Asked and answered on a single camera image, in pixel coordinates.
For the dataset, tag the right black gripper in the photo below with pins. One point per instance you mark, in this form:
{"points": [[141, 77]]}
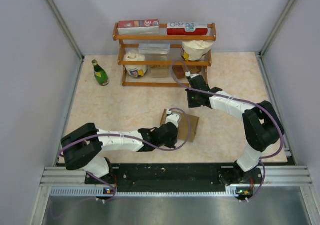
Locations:
{"points": [[191, 104]]}

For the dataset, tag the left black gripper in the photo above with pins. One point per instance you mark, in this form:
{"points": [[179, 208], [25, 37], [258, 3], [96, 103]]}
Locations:
{"points": [[171, 144]]}

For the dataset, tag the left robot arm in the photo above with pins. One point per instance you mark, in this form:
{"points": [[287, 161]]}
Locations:
{"points": [[81, 148]]}

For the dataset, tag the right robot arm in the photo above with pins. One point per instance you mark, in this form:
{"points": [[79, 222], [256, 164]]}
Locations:
{"points": [[261, 124]]}

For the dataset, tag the red white carton box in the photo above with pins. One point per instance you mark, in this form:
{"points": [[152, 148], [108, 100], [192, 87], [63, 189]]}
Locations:
{"points": [[187, 28]]}

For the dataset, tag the red silver foil box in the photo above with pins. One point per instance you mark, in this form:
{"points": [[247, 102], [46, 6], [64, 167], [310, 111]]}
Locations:
{"points": [[140, 27]]}

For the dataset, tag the brown brick package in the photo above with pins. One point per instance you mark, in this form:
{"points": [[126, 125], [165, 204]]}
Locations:
{"points": [[180, 71]]}

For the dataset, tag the tan cardboard block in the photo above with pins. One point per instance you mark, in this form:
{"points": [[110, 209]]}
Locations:
{"points": [[159, 71]]}

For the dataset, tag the large white paper bag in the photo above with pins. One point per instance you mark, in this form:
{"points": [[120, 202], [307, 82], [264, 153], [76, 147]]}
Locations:
{"points": [[195, 50]]}

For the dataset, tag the wooden three-tier shelf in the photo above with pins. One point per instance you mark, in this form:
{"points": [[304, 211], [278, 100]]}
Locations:
{"points": [[173, 58]]}

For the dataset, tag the clear plastic container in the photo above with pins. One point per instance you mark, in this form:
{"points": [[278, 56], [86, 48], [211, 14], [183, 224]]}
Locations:
{"points": [[154, 48]]}

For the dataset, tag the green glass bottle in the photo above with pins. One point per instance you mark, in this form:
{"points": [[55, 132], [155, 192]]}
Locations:
{"points": [[100, 74]]}

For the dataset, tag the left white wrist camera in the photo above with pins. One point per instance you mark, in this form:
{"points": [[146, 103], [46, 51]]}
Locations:
{"points": [[172, 117]]}

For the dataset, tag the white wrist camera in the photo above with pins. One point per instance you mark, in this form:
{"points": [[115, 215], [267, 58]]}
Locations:
{"points": [[172, 117], [188, 75]]}

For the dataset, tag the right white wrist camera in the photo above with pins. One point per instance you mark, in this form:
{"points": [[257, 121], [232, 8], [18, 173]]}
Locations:
{"points": [[188, 75]]}

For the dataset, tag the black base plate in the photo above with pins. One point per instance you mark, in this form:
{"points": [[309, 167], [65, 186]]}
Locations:
{"points": [[175, 177]]}

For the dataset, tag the grey slotted cable duct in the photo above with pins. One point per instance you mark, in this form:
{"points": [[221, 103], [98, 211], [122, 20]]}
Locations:
{"points": [[104, 192]]}

